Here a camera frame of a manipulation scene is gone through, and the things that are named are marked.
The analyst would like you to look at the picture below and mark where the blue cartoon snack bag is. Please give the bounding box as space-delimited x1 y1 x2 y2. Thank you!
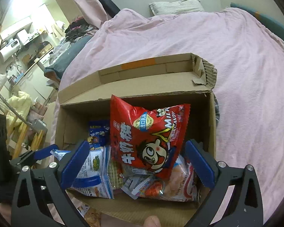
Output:
87 120 110 150

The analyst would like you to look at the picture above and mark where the pile of clothes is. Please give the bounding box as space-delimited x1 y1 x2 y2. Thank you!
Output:
43 17 98 84

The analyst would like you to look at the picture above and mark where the red milk candy bag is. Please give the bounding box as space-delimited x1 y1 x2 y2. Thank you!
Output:
110 95 190 179

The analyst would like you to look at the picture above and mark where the teal bolster cushion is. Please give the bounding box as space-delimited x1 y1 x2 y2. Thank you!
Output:
230 2 284 40

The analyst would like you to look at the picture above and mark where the white washing machine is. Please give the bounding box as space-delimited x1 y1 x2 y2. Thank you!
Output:
37 51 53 71

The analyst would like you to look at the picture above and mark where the brown chocolate wafer packet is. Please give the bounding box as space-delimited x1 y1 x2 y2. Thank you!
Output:
77 204 101 227

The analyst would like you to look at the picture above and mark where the shrimp flakes snack bag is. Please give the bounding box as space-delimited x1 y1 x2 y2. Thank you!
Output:
142 155 198 202

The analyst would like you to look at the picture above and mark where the grey white pillow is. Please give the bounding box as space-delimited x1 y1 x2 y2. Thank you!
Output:
149 0 205 16

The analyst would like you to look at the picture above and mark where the white water heater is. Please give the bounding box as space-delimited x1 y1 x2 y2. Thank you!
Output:
0 38 21 63

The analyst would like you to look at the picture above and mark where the silver red-edged snack bag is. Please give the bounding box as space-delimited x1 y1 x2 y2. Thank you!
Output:
108 146 123 190

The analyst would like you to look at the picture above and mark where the milk tea sachet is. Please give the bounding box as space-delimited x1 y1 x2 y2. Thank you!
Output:
121 175 155 199

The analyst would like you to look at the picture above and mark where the yellow blanket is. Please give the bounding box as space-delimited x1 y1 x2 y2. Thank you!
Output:
6 91 32 126

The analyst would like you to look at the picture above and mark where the white blue snack bag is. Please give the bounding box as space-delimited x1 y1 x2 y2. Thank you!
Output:
49 145 115 199

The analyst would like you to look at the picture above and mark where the pink bed duvet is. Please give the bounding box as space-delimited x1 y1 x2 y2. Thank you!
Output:
59 8 284 221

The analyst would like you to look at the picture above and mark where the wooden drying rack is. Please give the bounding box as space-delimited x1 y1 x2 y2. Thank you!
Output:
0 94 48 158

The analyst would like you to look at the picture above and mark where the white kitchen cabinet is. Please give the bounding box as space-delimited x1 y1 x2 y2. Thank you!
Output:
16 64 54 104

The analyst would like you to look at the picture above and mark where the grey striped garment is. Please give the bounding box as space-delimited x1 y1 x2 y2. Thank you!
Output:
214 95 221 126

